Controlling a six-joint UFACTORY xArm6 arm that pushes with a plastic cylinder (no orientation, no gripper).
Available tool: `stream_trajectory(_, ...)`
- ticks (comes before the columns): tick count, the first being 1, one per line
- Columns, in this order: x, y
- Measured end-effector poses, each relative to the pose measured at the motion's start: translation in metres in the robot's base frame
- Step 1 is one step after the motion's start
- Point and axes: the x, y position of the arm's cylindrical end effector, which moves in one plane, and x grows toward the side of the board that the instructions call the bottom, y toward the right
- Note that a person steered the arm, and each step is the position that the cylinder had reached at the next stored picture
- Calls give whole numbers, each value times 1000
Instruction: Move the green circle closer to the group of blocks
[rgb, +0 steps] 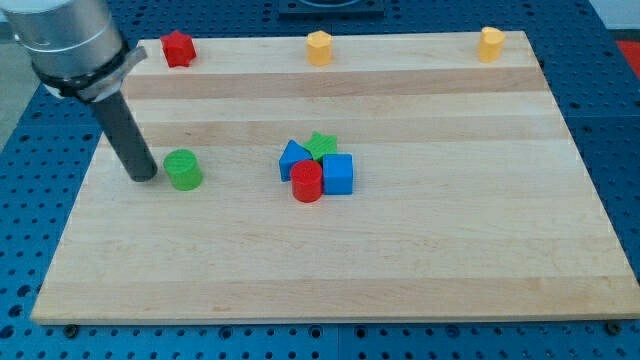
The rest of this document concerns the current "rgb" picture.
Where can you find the green cylinder block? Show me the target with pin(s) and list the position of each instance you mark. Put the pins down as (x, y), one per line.
(183, 169)

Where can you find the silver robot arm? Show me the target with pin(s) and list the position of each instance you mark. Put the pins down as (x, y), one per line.
(76, 47)

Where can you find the red cylinder block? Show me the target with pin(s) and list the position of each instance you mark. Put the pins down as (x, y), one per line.
(306, 181)

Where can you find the blue cube block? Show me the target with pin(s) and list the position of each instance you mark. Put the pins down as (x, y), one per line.
(338, 174)

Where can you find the green star block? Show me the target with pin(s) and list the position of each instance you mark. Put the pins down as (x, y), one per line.
(320, 145)

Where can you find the blue triangle block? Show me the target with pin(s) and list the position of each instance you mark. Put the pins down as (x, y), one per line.
(292, 154)

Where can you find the light wooden board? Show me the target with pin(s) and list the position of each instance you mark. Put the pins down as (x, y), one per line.
(470, 199)

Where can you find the yellow hexagon block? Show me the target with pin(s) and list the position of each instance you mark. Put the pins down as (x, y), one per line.
(319, 48)

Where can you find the red star block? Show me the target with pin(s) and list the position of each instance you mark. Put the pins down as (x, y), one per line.
(178, 48)

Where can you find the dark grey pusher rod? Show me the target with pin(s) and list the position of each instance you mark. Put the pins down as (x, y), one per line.
(125, 137)

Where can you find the yellow heart block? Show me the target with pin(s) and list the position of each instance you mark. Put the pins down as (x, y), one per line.
(490, 44)

